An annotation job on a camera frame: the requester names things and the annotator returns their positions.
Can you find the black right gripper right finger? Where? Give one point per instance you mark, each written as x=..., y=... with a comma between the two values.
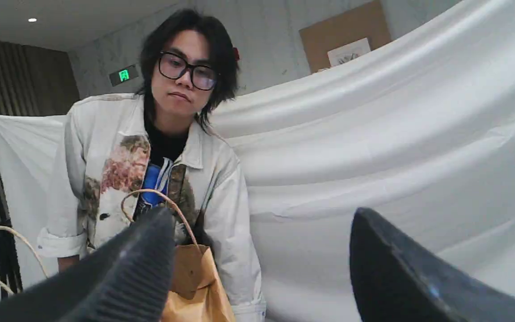
x=395, y=279

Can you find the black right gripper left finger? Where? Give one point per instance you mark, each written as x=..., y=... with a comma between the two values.
x=125, y=280

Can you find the brown paper bag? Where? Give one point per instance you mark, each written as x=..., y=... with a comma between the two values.
x=195, y=292

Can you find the person in white jacket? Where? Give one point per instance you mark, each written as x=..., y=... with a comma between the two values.
x=116, y=147

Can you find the white backdrop cloth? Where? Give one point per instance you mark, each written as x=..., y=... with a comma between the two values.
x=422, y=130

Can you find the green exit sign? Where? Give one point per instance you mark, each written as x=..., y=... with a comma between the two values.
x=123, y=75

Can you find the black glasses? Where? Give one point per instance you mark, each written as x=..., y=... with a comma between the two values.
x=173, y=67

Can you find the white paper sheet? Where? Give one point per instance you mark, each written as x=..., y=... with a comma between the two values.
x=348, y=52

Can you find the red fire alarm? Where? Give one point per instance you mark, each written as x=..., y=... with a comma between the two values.
x=236, y=54

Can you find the brown cardboard board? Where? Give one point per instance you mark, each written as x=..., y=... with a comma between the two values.
x=365, y=21

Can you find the dark slatted wall panel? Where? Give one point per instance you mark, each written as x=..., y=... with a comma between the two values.
x=35, y=81

